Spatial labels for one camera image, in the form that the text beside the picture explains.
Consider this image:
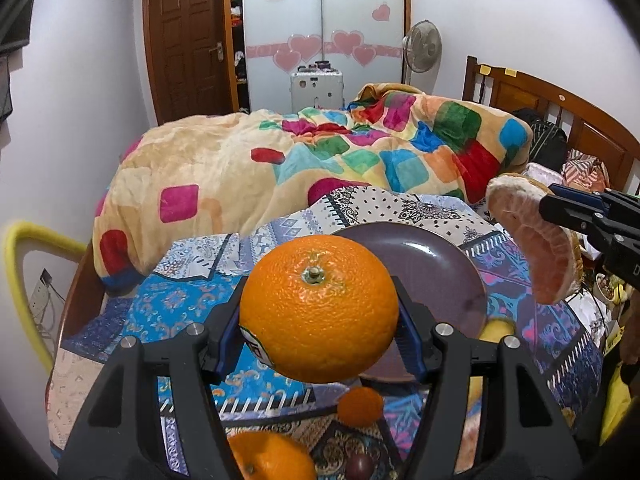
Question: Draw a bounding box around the white metal case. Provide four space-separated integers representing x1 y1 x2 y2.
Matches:
290 61 345 113

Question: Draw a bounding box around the yellow chair frame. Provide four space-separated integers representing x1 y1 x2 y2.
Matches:
3 220 89 375

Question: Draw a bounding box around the wooden headboard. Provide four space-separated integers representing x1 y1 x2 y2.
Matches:
462 56 639 191

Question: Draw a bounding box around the yellow sugarcane piece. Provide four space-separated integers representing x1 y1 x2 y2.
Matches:
468 318 515 410

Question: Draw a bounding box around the dark red plum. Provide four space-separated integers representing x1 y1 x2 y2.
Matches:
345 453 375 480

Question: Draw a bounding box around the large orange with sticker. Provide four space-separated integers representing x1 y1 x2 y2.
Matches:
239 235 399 384

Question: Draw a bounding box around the striped cloth bundle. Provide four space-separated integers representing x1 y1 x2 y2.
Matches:
561 148 610 193

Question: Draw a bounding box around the brown wooden door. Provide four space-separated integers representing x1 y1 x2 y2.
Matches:
142 0 233 124

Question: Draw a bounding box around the black bag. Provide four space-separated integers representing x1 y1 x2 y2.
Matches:
512 108 567 174

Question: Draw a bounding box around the patterned blue tablecloth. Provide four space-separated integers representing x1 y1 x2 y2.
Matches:
47 186 603 479

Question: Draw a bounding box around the colourful patchwork blanket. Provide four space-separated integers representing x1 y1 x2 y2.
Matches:
92 84 533 289

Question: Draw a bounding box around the standing electric fan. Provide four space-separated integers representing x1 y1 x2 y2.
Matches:
402 20 442 84

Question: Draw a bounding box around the peeled pomelo wedge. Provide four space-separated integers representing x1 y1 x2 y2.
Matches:
485 174 584 304

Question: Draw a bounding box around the small mandarin orange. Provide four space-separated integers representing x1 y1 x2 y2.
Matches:
337 387 384 428

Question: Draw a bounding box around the white wardrobe with hearts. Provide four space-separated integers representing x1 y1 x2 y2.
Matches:
242 0 406 114

